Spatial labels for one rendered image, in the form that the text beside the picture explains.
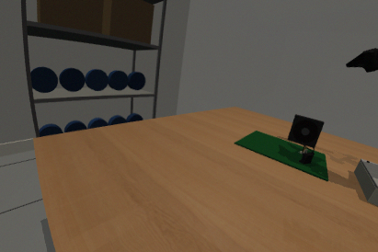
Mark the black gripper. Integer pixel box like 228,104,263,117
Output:
346,48,378,73

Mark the green circuit board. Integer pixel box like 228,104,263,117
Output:
235,131,328,181

